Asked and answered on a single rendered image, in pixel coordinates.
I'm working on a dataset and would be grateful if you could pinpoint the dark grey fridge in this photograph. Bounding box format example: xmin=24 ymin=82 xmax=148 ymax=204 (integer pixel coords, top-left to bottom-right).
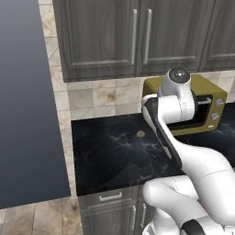
xmin=0 ymin=0 xmax=73 ymax=210

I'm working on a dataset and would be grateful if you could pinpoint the grey wood drawer front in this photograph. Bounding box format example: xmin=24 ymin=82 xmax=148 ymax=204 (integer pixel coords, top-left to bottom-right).
xmin=78 ymin=186 xmax=141 ymax=212

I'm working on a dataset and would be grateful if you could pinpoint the olive yellow toaster oven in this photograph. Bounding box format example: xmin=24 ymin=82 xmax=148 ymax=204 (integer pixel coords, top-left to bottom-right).
xmin=141 ymin=73 xmax=229 ymax=138

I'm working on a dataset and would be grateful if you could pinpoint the grey wood base cupboard door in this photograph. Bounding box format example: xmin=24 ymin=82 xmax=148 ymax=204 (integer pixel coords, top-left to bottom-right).
xmin=80 ymin=204 xmax=140 ymax=235
xmin=134 ymin=198 xmax=158 ymax=235

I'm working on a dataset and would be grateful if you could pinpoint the silver drawer handle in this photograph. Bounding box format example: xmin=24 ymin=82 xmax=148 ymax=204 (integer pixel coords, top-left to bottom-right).
xmin=98 ymin=192 xmax=123 ymax=203

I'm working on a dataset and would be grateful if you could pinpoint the silver cupboard door handle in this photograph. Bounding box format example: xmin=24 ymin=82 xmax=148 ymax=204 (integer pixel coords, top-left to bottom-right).
xmin=130 ymin=8 xmax=139 ymax=66
xmin=142 ymin=8 xmax=153 ymax=66

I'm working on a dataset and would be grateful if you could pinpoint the grey wood wall cupboard door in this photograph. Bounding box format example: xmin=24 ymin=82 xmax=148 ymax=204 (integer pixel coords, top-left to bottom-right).
xmin=52 ymin=0 xmax=141 ymax=84
xmin=200 ymin=0 xmax=235 ymax=73
xmin=136 ymin=0 xmax=217 ymax=77

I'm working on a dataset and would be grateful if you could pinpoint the silver base cupboard handle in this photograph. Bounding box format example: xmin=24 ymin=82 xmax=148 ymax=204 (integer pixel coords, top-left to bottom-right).
xmin=140 ymin=203 xmax=147 ymax=229
xmin=130 ymin=205 xmax=137 ymax=231

